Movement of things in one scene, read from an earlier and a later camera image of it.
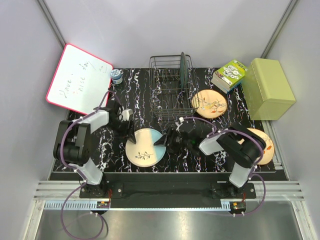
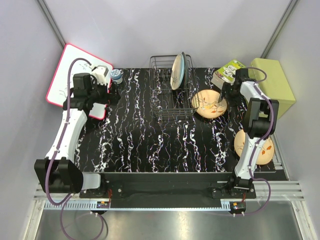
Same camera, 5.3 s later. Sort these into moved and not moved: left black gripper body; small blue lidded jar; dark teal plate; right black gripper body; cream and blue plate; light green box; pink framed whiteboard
Moved: cream and blue plate; right black gripper body; left black gripper body
Not moved: light green box; small blue lidded jar; pink framed whiteboard; dark teal plate
